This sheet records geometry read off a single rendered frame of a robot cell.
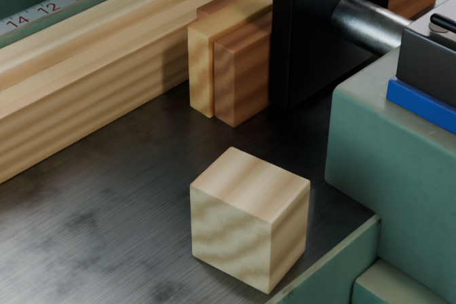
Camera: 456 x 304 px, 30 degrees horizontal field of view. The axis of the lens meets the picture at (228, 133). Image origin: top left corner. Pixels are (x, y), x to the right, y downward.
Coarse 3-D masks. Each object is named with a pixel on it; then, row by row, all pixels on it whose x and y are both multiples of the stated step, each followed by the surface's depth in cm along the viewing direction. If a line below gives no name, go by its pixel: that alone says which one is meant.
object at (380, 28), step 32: (288, 0) 44; (320, 0) 46; (352, 0) 47; (384, 0) 50; (288, 32) 45; (320, 32) 47; (352, 32) 46; (384, 32) 45; (288, 64) 46; (320, 64) 49; (352, 64) 51; (288, 96) 48
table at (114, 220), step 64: (128, 128) 48; (192, 128) 48; (256, 128) 48; (320, 128) 48; (0, 192) 44; (64, 192) 44; (128, 192) 44; (320, 192) 44; (0, 256) 40; (64, 256) 40; (128, 256) 40; (192, 256) 40; (320, 256) 40
